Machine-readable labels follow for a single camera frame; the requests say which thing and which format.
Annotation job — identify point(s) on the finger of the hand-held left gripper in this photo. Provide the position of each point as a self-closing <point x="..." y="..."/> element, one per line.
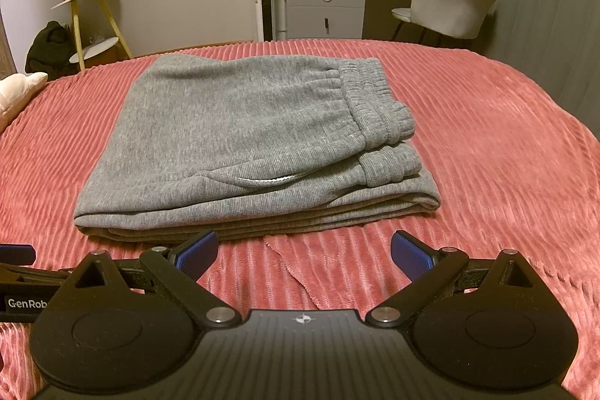
<point x="16" y="254"/>

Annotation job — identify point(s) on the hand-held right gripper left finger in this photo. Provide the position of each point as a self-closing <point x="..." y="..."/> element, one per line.
<point x="197" y="251"/>

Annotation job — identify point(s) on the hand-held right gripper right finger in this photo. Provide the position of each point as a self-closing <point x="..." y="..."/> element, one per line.
<point x="412" y="254"/>

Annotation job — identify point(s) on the grey pants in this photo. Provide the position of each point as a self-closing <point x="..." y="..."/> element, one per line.
<point x="234" y="137"/>

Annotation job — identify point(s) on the pink ribbed blanket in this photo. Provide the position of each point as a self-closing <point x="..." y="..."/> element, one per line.
<point x="492" y="170"/>

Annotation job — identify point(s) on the white pillow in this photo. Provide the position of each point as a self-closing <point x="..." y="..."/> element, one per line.
<point x="18" y="97"/>

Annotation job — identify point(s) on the yellow-legged side table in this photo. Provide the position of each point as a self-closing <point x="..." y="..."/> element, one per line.
<point x="77" y="25"/>

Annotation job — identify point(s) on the grey upholstered chair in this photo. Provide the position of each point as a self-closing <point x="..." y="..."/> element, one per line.
<point x="454" y="8"/>

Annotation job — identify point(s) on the grey nightstand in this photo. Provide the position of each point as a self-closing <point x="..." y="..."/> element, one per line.
<point x="323" y="11"/>

